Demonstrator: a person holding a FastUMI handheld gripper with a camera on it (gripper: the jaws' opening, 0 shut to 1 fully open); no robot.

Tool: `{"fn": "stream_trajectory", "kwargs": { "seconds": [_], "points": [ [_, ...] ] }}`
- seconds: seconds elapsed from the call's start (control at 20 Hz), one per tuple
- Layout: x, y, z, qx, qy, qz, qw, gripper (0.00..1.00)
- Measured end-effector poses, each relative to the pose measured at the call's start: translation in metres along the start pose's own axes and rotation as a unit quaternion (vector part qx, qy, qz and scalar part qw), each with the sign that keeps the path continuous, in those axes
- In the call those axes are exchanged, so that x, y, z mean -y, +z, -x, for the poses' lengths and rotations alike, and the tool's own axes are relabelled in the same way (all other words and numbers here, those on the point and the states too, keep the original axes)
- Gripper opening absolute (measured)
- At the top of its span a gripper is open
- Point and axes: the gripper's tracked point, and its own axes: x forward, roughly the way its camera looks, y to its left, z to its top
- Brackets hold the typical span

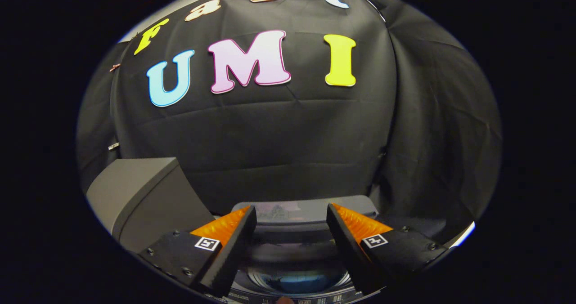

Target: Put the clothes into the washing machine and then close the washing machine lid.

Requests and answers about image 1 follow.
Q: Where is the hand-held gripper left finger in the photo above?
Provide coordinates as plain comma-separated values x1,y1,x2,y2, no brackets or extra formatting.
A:
139,206,257,297

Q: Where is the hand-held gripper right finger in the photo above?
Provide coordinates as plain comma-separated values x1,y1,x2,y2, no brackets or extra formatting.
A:
326,203,450,295

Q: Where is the grey washing machine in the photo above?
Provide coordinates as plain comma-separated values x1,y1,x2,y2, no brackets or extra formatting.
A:
225,195,450,304

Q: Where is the grey cabinet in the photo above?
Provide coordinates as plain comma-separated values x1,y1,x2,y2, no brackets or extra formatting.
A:
85,157,216,255

